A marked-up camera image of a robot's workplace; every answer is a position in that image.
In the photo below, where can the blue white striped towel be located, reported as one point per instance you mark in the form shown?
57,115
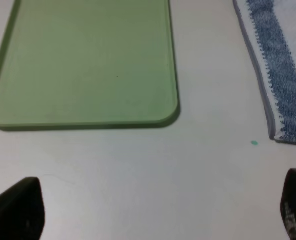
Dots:
269,31

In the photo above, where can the green plastic tray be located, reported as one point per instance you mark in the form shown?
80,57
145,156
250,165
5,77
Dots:
88,64

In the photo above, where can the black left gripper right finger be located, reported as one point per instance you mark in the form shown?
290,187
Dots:
288,204

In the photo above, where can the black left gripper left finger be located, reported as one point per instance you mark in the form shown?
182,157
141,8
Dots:
22,213

